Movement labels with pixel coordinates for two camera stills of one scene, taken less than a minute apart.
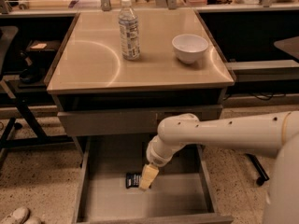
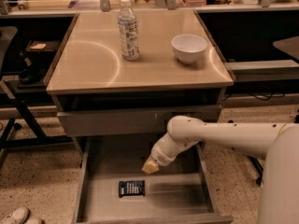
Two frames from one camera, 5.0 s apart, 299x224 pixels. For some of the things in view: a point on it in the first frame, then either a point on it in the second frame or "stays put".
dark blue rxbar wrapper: x=132 y=180 -> x=131 y=188
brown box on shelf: x=44 y=45 stays put
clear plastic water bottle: x=130 y=37 stays put
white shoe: x=18 y=216 stays put
